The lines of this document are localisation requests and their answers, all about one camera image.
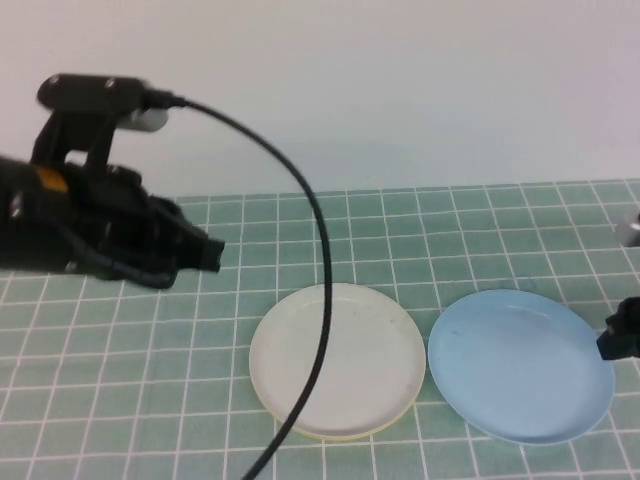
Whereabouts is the light blue plastic plate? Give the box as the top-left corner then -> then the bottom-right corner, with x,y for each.
427,288 -> 616,445

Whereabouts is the black camera cable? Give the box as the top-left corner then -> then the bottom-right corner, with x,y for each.
149,88 -> 335,480

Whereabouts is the white plastic plate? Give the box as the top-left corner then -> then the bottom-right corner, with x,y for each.
248,283 -> 427,438

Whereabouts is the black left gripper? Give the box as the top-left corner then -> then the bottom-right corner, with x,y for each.
64,162 -> 226,291

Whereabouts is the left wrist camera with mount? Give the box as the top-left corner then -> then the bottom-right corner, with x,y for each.
30,72 -> 171,169

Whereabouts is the yellow plastic plate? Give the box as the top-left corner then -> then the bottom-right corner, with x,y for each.
253,369 -> 427,442

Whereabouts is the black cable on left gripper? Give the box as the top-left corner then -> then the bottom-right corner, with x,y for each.
62,227 -> 174,290

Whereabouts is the green checked tablecloth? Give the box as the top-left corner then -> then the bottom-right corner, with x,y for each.
0,178 -> 640,480

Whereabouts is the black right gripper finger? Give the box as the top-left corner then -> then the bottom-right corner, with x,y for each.
596,333 -> 640,362
604,296 -> 640,341

